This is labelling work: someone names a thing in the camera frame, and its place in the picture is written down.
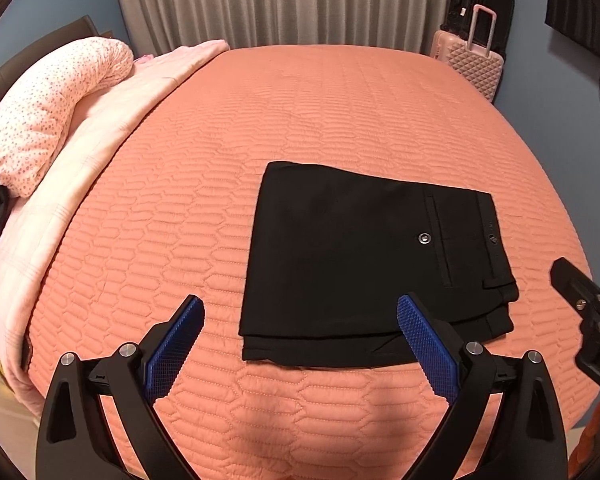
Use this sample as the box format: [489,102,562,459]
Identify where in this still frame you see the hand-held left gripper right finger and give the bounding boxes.
[396,294,568,480]

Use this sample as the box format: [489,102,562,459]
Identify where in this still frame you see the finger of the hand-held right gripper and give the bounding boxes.
[550,257,600,313]

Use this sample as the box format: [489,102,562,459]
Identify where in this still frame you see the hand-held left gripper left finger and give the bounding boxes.
[37,294,206,480]

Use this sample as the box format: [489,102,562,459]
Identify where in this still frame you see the black pants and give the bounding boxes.
[238,161,520,370]

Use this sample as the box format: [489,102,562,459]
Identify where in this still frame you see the light pink blanket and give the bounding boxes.
[0,39,231,403]

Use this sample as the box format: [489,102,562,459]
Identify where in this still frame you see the pink hard-shell suitcase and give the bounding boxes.
[430,4,506,105]

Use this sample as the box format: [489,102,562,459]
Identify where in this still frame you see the salmon quilted bed cover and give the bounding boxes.
[22,42,600,480]

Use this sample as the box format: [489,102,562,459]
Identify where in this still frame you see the pink dotted pillow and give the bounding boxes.
[0,36,135,198]

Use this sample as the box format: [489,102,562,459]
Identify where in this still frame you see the dark brown headboard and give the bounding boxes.
[0,16,113,106]

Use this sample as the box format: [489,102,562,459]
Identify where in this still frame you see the grey pleated curtain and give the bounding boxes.
[111,0,456,56]

